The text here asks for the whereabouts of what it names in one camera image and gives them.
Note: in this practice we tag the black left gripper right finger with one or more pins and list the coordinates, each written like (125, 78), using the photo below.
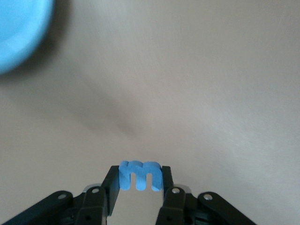
(167, 178)

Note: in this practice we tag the blue plate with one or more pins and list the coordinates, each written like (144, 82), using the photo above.
(18, 28)

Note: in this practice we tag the blue lowercase letter m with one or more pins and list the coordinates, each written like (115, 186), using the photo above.
(140, 168)

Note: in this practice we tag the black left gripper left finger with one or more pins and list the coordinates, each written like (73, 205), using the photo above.
(112, 187)

